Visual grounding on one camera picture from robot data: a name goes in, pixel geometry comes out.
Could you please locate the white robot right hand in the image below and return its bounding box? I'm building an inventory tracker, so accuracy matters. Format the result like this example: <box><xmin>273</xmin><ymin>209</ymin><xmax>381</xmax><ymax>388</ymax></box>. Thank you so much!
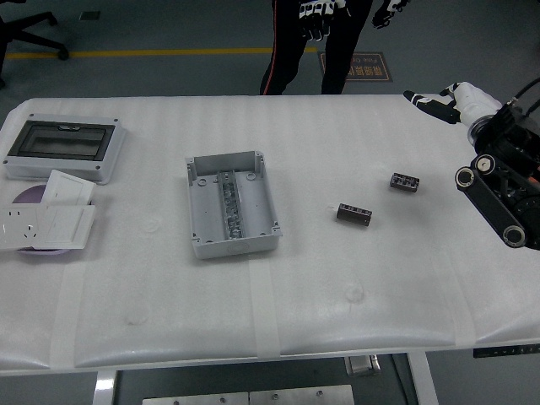
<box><xmin>403</xmin><ymin>82</ymin><xmax>503</xmax><ymax>127</ymax></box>

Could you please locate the person's right hand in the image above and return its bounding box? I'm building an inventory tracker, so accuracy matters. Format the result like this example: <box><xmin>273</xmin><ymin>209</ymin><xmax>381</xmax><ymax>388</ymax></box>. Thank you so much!
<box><xmin>298</xmin><ymin>0</ymin><xmax>339</xmax><ymax>42</ymax></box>

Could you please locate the metal mounting rail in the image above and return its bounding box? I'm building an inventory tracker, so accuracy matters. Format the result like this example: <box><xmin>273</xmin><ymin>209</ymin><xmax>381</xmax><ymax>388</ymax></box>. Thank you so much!
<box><xmin>217</xmin><ymin>170</ymin><xmax>247</xmax><ymax>240</ymax></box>

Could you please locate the dark cylindrical battery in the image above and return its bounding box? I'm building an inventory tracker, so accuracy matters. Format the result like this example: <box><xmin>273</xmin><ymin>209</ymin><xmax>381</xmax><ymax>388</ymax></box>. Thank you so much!
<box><xmin>327</xmin><ymin>202</ymin><xmax>374</xmax><ymax>228</ymax></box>

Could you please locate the white tape strip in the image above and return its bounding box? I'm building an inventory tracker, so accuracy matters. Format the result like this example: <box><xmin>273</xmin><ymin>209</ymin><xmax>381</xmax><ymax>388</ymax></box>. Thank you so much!
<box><xmin>49</xmin><ymin>265</ymin><xmax>85</xmax><ymax>370</ymax></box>
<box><xmin>247</xmin><ymin>263</ymin><xmax>283</xmax><ymax>359</ymax></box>

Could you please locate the grey metal base plate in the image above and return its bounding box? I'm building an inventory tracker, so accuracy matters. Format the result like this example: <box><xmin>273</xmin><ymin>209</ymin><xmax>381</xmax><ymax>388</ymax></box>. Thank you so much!
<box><xmin>142</xmin><ymin>391</ymin><xmax>250</xmax><ymax>405</ymax></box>
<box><xmin>249</xmin><ymin>384</ymin><xmax>355</xmax><ymax>405</ymax></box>

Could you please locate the open grey plastic box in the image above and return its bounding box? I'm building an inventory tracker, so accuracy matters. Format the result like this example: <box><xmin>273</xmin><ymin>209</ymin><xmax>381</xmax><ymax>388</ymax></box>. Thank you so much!
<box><xmin>184</xmin><ymin>150</ymin><xmax>283</xmax><ymax>261</ymax></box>

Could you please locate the black office chair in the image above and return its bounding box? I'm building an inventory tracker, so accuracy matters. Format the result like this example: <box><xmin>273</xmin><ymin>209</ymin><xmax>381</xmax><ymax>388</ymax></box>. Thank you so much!
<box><xmin>0</xmin><ymin>0</ymin><xmax>70</xmax><ymax>89</ymax></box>

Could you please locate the person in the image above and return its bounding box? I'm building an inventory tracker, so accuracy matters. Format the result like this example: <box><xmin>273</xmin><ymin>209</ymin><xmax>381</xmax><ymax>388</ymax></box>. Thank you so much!
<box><xmin>259</xmin><ymin>0</ymin><xmax>375</xmax><ymax>96</ymax></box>

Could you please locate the yellow floor tape line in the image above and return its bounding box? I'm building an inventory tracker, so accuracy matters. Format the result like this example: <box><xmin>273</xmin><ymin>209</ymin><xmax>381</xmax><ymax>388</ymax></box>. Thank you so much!
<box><xmin>4</xmin><ymin>46</ymin><xmax>318</xmax><ymax>60</ymax></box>

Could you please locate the brown floor sign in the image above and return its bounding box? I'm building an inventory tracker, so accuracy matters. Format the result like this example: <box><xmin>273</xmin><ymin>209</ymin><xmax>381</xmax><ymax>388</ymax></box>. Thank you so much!
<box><xmin>318</xmin><ymin>51</ymin><xmax>393</xmax><ymax>84</ymax></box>

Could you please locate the small white switch panel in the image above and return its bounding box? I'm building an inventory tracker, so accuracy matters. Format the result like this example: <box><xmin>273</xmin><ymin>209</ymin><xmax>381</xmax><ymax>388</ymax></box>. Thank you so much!
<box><xmin>41</xmin><ymin>169</ymin><xmax>97</xmax><ymax>207</ymax></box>

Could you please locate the white table leg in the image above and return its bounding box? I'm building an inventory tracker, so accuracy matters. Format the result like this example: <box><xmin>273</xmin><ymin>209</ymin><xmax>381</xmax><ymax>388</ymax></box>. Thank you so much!
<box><xmin>407</xmin><ymin>352</ymin><xmax>440</xmax><ymax>405</ymax></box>
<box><xmin>93</xmin><ymin>370</ymin><xmax>119</xmax><ymax>405</ymax></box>

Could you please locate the grey enclosure with dark window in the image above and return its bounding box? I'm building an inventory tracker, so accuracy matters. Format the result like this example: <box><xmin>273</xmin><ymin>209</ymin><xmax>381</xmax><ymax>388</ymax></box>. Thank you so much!
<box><xmin>2</xmin><ymin>112</ymin><xmax>127</xmax><ymax>186</ymax></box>

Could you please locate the black table control panel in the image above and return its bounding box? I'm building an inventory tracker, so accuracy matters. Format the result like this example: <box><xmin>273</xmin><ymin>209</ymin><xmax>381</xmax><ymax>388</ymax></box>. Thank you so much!
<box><xmin>472</xmin><ymin>343</ymin><xmax>540</xmax><ymax>359</ymax></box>

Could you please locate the person's left hand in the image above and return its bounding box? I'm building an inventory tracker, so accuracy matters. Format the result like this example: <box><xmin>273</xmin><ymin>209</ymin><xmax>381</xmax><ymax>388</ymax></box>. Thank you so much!
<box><xmin>371</xmin><ymin>0</ymin><xmax>411</xmax><ymax>30</ymax></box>

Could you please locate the white foam mat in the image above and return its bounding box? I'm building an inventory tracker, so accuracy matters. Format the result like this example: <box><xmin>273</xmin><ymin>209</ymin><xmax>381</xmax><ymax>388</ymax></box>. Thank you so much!
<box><xmin>0</xmin><ymin>94</ymin><xmax>540</xmax><ymax>376</ymax></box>

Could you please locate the large white switch panel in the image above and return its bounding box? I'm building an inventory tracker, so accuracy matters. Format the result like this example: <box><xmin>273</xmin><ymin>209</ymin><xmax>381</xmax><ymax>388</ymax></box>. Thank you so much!
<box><xmin>32</xmin><ymin>204</ymin><xmax>97</xmax><ymax>250</ymax></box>

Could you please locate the purple round plate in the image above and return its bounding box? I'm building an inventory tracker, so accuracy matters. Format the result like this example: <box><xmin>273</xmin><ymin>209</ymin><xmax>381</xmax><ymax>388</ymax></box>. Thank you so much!
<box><xmin>11</xmin><ymin>184</ymin><xmax>73</xmax><ymax>257</ymax></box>

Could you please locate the white wall socket panel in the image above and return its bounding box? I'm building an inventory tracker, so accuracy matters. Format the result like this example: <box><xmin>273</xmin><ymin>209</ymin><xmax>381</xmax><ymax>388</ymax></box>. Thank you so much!
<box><xmin>0</xmin><ymin>205</ymin><xmax>42</xmax><ymax>252</ymax></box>

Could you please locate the silver metal bracket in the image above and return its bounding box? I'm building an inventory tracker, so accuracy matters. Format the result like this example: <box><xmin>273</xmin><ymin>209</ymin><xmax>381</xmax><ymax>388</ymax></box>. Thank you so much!
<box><xmin>344</xmin><ymin>355</ymin><xmax>382</xmax><ymax>376</ymax></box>

